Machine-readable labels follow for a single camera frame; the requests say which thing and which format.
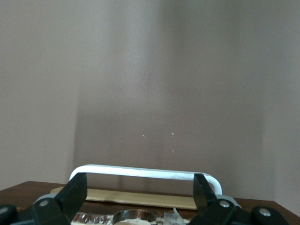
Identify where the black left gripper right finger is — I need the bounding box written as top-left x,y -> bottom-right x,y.
191,173 -> 249,225

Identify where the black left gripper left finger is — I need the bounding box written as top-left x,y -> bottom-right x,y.
17,172 -> 88,225

